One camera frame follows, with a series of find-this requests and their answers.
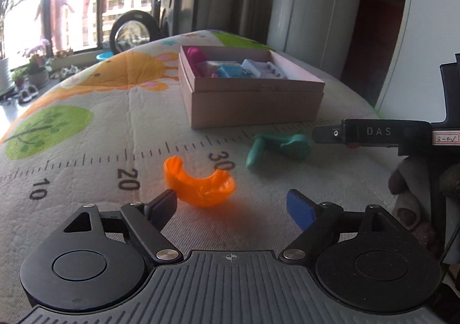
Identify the patterned slippers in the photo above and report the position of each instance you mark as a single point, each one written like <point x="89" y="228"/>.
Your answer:
<point x="68" y="71"/>

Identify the person's right hand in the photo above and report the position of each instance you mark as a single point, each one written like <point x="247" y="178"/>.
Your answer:
<point x="411" y="187"/>

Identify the printed play mat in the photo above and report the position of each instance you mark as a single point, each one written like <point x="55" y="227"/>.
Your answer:
<point x="90" y="137"/>

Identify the light sandals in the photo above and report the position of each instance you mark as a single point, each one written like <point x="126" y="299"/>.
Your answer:
<point x="28" y="93"/>

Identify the blue plastic basin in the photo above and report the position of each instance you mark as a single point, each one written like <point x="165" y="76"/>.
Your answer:
<point x="105" y="56"/>

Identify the grey white plastic toy bench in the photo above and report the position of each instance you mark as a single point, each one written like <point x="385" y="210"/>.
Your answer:
<point x="264" y="69"/>

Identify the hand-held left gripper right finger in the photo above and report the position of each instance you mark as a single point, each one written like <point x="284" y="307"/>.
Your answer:
<point x="300" y="207"/>

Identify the pink cardboard box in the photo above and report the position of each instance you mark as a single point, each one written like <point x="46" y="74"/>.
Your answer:
<point x="251" y="106"/>

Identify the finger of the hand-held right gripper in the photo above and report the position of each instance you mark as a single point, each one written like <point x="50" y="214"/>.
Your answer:
<point x="327" y="134"/>

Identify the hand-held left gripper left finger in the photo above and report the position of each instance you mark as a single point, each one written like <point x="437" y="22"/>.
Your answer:
<point x="163" y="207"/>

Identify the round black mirror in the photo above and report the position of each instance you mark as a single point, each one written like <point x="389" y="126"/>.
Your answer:
<point x="131" y="33"/>

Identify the hanging pink clothing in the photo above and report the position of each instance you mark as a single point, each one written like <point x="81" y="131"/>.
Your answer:
<point x="59" y="15"/>

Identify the small green potted plant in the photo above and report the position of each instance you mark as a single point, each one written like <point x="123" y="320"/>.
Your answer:
<point x="18" y="80"/>

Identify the orange plastic toy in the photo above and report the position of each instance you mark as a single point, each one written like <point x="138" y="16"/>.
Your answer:
<point x="199" y="191"/>

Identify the tall plant in white pot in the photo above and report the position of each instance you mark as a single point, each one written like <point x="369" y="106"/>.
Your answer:
<point x="4" y="72"/>

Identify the blue toy in clear bag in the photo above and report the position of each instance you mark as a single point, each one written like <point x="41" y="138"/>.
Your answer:
<point x="230" y="70"/>

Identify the pink flowering potted plant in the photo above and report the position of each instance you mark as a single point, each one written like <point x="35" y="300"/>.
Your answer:
<point x="37" y="72"/>

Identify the teal plastic toy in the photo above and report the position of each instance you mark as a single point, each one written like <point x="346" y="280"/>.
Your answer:
<point x="287" y="146"/>

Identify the magenta plastic toy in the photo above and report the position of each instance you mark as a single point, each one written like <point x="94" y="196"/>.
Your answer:
<point x="196" y="58"/>

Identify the white standing air conditioner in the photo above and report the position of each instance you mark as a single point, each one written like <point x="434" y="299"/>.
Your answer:
<point x="309" y="7"/>

